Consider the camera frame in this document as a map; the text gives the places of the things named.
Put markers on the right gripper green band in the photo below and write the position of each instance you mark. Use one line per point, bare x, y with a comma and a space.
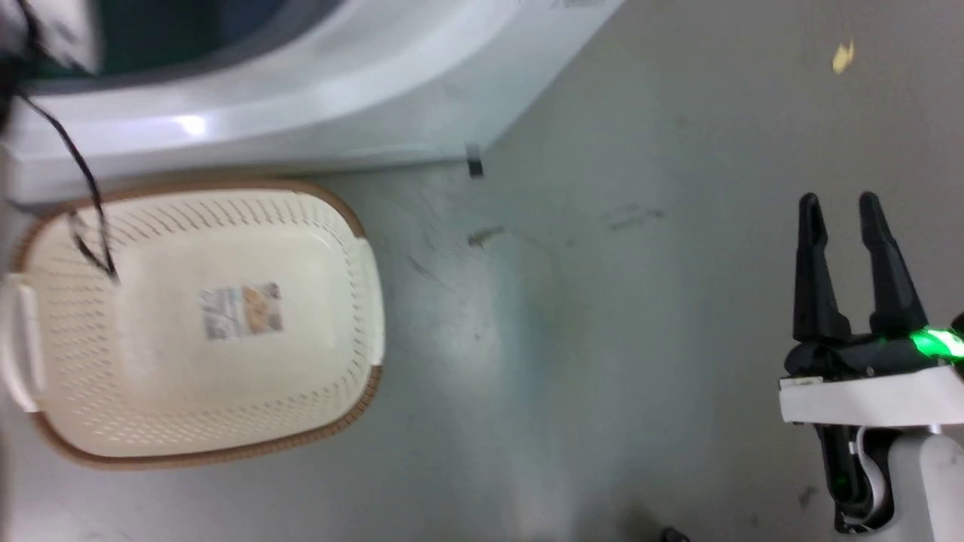
866, 391

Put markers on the yellow paper scrap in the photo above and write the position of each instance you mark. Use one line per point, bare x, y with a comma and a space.
843, 58

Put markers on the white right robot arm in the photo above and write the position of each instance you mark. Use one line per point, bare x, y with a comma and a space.
919, 482

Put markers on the cream perforated laundry basket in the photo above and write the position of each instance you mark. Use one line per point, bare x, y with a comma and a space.
188, 391

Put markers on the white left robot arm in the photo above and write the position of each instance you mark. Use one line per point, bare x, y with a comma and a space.
53, 30

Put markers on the printed label sticker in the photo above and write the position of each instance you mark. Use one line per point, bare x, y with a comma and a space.
242, 310

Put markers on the white washing machine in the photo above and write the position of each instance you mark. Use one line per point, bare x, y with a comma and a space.
361, 83

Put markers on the black tape piece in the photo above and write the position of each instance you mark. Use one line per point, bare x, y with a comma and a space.
474, 161

